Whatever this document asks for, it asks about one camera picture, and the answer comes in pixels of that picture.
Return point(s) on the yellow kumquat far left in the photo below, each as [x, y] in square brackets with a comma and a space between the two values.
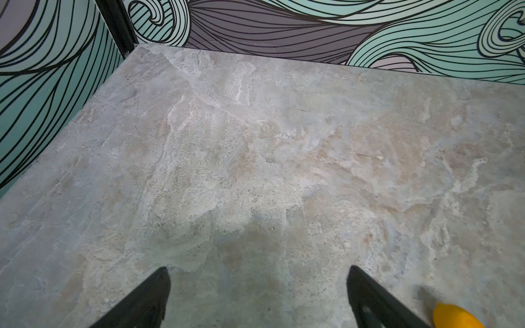
[451, 316]

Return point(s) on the black corner frame post left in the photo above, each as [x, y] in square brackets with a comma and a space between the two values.
[119, 25]

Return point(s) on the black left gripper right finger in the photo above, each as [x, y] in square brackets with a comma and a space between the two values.
[374, 306]

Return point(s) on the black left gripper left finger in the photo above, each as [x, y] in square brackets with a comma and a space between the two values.
[145, 306]

